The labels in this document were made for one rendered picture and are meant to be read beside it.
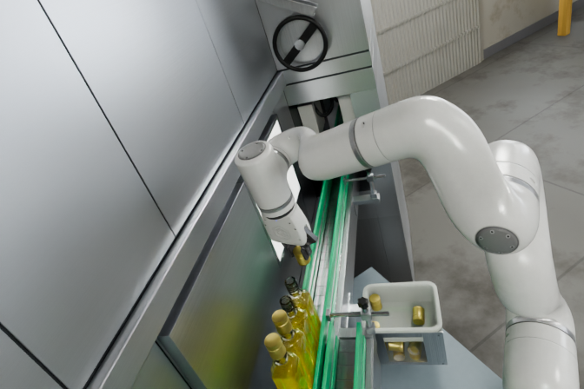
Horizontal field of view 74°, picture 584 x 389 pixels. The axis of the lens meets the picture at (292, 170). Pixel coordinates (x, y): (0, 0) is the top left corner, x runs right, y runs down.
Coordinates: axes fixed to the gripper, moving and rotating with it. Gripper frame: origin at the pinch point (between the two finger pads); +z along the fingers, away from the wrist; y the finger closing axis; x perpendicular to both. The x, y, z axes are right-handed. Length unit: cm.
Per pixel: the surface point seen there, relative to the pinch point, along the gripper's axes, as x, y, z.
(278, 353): -24.7, 6.1, 2.1
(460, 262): 113, 12, 148
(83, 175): -26, -9, -47
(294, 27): 79, -30, -28
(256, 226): 5.6, -16.8, 0.4
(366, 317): -2.0, 13.5, 22.3
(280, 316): -17.8, 3.7, 0.2
